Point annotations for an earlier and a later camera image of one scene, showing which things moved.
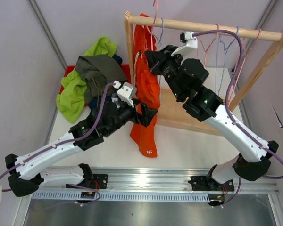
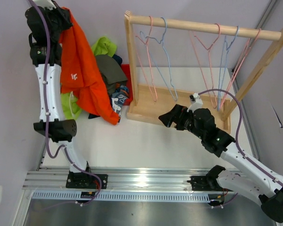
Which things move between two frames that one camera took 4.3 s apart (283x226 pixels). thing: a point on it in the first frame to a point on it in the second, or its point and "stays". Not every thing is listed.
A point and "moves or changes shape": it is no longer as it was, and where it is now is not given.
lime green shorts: (71, 98) stays
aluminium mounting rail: (160, 180) stays
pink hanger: (152, 31) to (143, 55)
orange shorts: (147, 90) to (81, 73)
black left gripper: (147, 114) to (63, 14)
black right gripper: (155, 58) to (176, 115)
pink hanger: (236, 82) moves or changes shape
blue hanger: (162, 31) moves or changes shape
